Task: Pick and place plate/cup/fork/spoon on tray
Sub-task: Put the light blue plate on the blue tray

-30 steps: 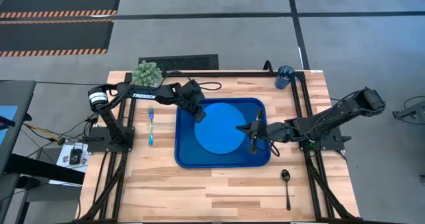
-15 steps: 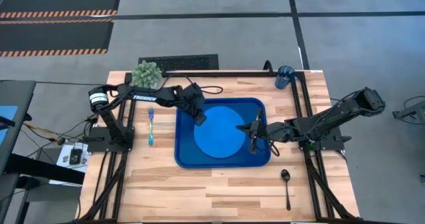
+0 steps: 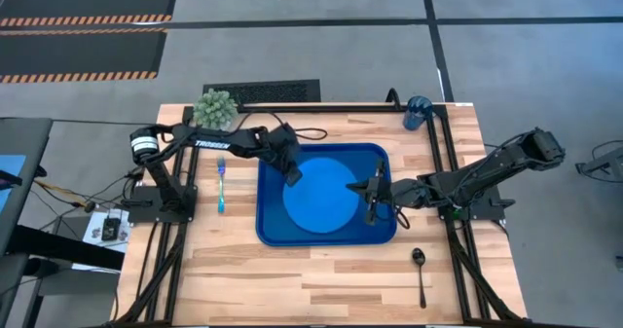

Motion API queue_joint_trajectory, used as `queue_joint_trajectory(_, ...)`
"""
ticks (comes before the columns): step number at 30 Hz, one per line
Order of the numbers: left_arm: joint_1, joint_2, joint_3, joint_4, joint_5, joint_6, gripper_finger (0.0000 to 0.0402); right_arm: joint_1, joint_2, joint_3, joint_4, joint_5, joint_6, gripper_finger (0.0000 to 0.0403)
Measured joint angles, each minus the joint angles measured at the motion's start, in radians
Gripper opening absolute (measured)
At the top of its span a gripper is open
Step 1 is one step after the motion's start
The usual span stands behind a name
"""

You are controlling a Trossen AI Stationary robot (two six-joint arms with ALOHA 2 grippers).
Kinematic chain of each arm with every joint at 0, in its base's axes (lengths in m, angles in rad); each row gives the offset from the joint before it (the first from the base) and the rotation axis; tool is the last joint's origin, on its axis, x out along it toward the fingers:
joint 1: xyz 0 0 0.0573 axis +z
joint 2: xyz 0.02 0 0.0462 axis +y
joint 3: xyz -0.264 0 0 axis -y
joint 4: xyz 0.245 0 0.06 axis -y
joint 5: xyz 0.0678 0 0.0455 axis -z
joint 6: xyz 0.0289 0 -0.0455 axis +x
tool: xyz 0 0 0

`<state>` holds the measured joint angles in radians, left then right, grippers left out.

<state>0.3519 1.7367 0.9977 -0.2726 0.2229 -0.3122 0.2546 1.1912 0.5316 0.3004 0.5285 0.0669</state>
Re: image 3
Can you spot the dark metal spoon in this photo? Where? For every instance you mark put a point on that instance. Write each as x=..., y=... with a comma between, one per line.
x=418, y=257

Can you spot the grey metal stand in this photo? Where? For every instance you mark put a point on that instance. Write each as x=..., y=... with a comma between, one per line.
x=603, y=165

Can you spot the small black device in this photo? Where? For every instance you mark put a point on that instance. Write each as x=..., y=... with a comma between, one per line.
x=111, y=228

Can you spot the blue plastic tray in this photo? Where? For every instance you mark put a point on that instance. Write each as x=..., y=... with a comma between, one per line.
x=272, y=221

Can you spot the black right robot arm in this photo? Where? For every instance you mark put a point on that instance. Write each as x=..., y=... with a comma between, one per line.
x=487, y=172

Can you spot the potted green succulent plant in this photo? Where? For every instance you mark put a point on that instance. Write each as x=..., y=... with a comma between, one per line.
x=214, y=109

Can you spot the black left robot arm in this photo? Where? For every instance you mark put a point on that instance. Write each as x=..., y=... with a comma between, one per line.
x=214, y=143

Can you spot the blue screen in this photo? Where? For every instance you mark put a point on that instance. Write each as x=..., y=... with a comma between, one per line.
x=10, y=172

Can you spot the blue round plate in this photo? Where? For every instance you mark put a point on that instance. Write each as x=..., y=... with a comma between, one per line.
x=316, y=206

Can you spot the iridescent blue fork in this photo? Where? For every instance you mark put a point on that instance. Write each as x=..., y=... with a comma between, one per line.
x=221, y=192

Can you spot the black desk base bar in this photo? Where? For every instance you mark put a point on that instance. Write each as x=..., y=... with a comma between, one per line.
x=63, y=247

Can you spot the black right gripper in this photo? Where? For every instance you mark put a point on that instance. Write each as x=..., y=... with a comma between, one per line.
x=384, y=192

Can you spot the black aluminium table frame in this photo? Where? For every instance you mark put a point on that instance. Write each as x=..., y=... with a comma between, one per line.
x=340, y=108

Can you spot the white paper sheet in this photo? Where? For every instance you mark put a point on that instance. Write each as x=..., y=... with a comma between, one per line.
x=92, y=240

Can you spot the grey desk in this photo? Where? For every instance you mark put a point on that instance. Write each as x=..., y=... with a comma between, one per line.
x=29, y=138

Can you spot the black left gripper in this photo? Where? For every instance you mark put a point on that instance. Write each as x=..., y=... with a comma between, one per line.
x=282, y=148

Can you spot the blue faceted plastic cup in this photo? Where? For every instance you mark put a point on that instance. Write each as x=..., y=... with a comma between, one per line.
x=416, y=116

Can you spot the black floor grate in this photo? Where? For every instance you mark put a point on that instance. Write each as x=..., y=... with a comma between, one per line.
x=263, y=92

